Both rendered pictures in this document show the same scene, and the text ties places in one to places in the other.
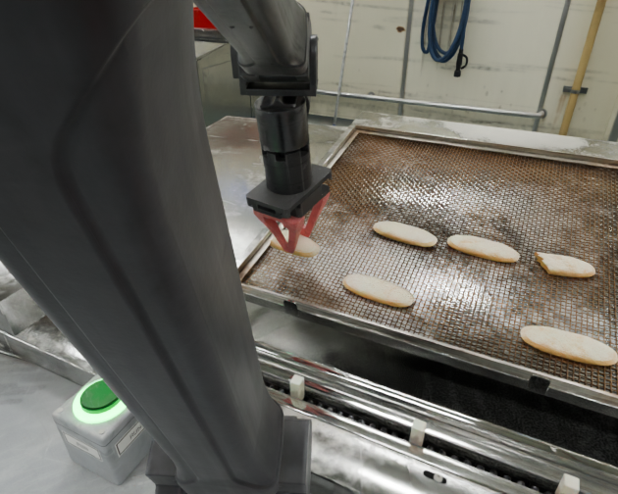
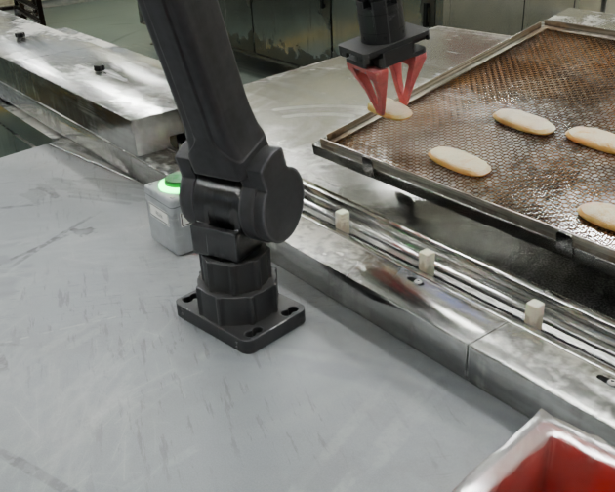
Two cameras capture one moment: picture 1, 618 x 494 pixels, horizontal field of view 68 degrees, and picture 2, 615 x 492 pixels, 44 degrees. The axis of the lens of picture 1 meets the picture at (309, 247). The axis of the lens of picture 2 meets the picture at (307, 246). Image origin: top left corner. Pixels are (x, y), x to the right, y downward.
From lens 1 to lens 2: 0.52 m
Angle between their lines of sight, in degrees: 24
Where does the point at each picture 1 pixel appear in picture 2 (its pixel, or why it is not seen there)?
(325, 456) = (333, 254)
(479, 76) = not seen: outside the picture
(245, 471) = (216, 131)
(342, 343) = (419, 219)
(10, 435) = (116, 219)
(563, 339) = not seen: outside the picture
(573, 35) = not seen: outside the picture
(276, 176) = (364, 25)
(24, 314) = (147, 140)
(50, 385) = not seen: hidden behind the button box
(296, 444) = (266, 153)
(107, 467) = (172, 232)
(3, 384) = (121, 193)
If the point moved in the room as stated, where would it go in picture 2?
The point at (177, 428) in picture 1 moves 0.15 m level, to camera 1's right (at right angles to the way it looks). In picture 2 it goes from (172, 60) to (338, 74)
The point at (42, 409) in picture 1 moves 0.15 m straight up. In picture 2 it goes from (143, 210) to (127, 105)
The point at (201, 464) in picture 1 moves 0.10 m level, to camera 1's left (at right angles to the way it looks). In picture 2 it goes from (190, 111) to (101, 101)
